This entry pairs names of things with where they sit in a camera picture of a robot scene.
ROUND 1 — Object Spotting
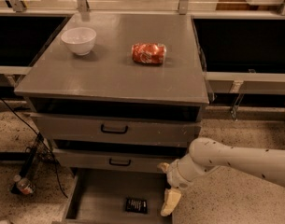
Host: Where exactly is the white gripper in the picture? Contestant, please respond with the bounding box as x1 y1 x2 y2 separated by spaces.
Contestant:
157 159 193 217

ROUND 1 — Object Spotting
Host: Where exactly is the black rxbar chocolate bar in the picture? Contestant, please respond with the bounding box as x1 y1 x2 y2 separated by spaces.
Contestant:
125 198 148 214

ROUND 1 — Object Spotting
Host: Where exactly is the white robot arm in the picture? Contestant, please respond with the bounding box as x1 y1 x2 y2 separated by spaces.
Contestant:
158 137 285 217

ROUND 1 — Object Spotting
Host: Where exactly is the grey bottom drawer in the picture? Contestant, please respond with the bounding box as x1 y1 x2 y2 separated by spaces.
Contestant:
51 169 175 224

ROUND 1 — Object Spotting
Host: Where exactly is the grey drawer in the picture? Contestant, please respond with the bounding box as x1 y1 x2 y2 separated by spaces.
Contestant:
31 113 201 147
51 169 175 224
53 140 187 173

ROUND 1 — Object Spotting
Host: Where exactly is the grey top drawer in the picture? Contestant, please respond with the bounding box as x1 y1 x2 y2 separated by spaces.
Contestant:
31 113 201 147

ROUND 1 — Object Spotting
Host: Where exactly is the grey middle drawer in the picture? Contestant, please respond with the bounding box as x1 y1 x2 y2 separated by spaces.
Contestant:
53 140 187 173

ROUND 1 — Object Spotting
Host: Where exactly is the grey drawer cabinet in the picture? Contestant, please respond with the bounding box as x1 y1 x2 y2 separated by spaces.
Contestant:
13 12 210 179

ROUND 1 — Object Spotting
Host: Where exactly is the crushed red soda can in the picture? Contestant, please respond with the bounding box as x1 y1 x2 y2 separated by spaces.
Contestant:
132 43 166 64

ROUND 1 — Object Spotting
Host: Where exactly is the black floor stand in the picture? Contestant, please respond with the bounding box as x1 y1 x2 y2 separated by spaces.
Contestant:
10 134 43 194

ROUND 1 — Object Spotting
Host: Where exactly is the plastic water bottle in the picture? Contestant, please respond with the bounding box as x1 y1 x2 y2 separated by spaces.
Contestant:
13 175 35 195

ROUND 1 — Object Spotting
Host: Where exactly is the right black bin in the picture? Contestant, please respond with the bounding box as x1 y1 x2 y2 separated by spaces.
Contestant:
193 19 285 74

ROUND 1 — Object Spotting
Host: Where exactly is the black bin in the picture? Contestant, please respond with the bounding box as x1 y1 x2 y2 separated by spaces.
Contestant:
0 16 68 67
193 19 285 74

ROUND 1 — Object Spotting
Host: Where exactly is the white bowl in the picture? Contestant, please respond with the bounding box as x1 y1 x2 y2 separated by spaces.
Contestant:
61 27 96 55

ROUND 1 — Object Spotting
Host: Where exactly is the left black bin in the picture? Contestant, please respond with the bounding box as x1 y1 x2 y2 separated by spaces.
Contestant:
0 16 68 67

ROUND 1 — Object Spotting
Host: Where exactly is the black cable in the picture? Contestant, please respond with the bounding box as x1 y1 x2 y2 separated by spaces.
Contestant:
0 96 69 200

